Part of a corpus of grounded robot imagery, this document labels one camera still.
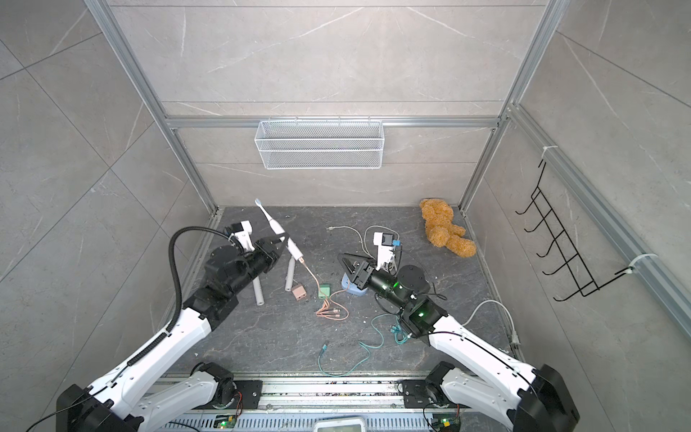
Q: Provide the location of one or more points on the blue power strip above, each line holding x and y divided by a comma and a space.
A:
351, 288

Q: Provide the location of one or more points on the white electric toothbrush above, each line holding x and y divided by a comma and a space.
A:
290, 275
278, 229
258, 292

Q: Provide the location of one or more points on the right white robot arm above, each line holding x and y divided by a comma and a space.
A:
481, 377

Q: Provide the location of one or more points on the black wire hook rack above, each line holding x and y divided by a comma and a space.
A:
563, 245

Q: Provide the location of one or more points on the brown teddy bear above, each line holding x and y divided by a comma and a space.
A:
442, 232

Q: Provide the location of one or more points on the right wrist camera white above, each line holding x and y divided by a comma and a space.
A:
386, 244

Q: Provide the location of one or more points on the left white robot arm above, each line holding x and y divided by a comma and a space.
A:
117, 401

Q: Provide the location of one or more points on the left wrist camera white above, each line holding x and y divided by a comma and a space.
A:
240, 233

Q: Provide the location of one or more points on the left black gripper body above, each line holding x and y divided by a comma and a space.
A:
255, 265

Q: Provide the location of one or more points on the pink charger plug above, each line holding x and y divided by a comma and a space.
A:
299, 293

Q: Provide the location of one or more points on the green charger plug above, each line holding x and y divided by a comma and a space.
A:
324, 291

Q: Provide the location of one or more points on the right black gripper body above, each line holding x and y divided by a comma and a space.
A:
386, 286

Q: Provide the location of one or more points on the white wire mesh basket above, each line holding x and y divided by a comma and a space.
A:
324, 144

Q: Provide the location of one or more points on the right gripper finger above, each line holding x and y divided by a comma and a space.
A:
360, 280
351, 262

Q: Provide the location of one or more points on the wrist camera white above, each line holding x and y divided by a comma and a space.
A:
240, 233
386, 244

